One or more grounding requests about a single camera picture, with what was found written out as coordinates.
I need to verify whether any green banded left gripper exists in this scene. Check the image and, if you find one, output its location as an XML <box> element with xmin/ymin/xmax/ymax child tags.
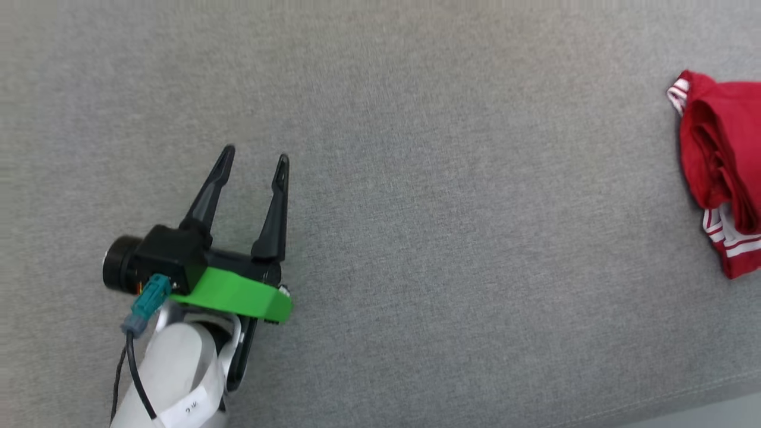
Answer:
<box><xmin>169</xmin><ymin>144</ymin><xmax>294</xmax><ymax>394</ymax></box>

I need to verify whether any red shirt with white sleeves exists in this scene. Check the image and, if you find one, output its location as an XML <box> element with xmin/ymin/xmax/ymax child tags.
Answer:
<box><xmin>666</xmin><ymin>70</ymin><xmax>761</xmax><ymax>280</ymax></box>

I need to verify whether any teal left camera connector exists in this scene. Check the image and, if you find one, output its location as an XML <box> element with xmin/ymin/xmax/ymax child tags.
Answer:
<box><xmin>121</xmin><ymin>273</ymin><xmax>174</xmax><ymax>340</ymax></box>

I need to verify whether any black left camera cable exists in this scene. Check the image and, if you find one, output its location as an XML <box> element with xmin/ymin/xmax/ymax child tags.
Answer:
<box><xmin>110</xmin><ymin>333</ymin><xmax>160</xmax><ymax>424</ymax></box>

